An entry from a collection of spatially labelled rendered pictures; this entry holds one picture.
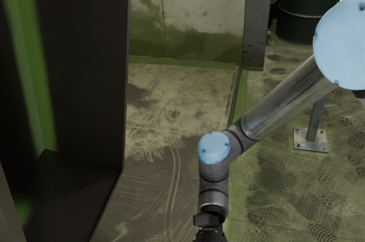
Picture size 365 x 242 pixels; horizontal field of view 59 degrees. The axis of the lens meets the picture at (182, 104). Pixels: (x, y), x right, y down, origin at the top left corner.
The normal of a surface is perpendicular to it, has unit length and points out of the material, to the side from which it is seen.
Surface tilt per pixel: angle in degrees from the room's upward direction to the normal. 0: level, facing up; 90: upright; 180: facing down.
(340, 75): 85
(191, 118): 0
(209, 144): 5
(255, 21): 90
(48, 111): 90
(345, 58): 85
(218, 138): 5
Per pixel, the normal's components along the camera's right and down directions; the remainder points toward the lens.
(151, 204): -0.06, -0.80
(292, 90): -0.86, 0.26
